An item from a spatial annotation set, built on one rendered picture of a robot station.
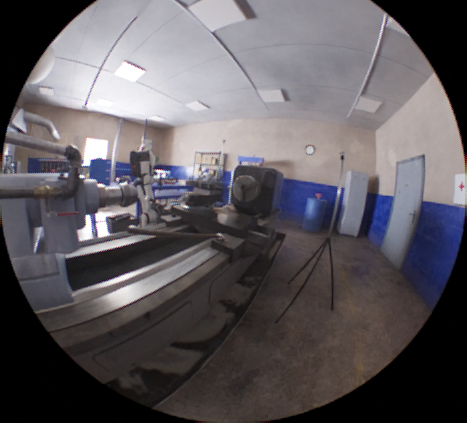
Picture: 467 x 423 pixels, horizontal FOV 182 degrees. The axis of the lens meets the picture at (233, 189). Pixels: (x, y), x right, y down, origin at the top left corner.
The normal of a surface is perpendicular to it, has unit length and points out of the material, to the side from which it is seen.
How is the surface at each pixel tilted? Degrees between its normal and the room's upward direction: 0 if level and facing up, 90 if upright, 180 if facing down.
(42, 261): 61
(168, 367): 0
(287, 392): 0
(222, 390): 0
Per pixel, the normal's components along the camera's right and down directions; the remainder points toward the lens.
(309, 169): -0.46, 0.03
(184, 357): 0.13, -0.99
